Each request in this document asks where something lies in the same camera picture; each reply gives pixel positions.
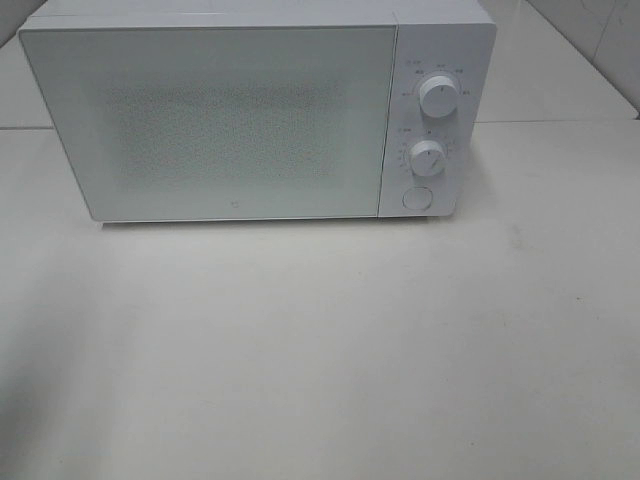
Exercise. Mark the round door release button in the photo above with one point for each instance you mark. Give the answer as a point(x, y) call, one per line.
point(417, 198)

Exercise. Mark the white timer knob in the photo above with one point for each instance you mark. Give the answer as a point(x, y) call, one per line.
point(427, 158)

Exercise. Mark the white microwave door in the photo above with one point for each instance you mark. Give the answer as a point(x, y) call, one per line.
point(216, 124)

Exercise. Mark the white upper microwave knob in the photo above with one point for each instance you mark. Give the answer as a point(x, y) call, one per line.
point(438, 95)

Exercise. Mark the white microwave oven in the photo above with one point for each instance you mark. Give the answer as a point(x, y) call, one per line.
point(455, 37)

